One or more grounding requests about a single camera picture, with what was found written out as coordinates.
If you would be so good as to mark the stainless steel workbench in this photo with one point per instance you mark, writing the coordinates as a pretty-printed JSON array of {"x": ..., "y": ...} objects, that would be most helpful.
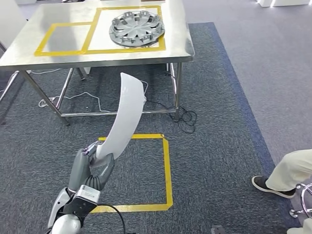
[{"x": 175, "y": 32}]

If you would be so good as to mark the grey wheel hubcap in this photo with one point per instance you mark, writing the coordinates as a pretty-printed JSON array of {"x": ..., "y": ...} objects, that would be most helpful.
[{"x": 136, "y": 30}]

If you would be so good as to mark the person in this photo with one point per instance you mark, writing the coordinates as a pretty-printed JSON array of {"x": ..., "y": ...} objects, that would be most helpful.
[{"x": 287, "y": 171}]

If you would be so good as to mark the white curved plastic part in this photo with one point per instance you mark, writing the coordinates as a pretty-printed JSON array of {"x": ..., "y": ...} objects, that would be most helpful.
[{"x": 126, "y": 113}]

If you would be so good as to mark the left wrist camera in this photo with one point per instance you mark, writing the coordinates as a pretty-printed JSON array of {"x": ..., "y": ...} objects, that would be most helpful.
[{"x": 85, "y": 197}]

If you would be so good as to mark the white office desk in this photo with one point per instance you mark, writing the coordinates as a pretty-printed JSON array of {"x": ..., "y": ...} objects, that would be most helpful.
[{"x": 10, "y": 22}]

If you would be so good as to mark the chrome chair base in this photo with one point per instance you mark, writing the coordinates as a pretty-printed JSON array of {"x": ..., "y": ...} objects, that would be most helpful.
[{"x": 303, "y": 193}]

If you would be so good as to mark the yellow double-square tape outline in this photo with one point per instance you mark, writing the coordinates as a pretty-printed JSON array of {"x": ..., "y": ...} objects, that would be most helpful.
[{"x": 60, "y": 52}]

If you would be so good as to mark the yellow floor marking tape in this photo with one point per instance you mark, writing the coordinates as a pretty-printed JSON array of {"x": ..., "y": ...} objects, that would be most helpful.
[{"x": 167, "y": 171}]

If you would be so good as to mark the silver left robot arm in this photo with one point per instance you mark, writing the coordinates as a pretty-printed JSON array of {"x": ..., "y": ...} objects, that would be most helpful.
[{"x": 66, "y": 226}]

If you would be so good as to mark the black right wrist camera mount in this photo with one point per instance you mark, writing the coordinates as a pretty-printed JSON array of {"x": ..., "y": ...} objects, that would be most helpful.
[{"x": 217, "y": 230}]

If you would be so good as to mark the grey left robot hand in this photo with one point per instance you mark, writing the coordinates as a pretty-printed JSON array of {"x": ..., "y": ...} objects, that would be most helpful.
[{"x": 79, "y": 171}]

